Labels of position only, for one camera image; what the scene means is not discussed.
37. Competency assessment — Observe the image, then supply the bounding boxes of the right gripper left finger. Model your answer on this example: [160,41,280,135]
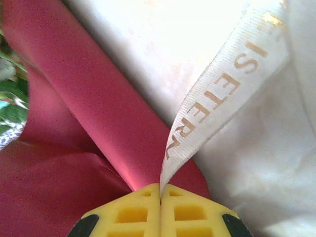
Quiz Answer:
[66,184,161,237]

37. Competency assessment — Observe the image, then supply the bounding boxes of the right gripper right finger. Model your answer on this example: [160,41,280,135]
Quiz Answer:
[160,184,254,237]

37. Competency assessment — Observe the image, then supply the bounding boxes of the cream printed ribbon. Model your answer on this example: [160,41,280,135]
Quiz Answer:
[159,0,290,196]

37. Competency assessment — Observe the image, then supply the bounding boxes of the burgundy wrapping paper sheet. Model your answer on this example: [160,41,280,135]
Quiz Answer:
[0,0,212,237]

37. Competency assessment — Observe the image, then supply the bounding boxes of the pale teal flower stem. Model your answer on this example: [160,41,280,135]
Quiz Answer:
[0,29,30,131]

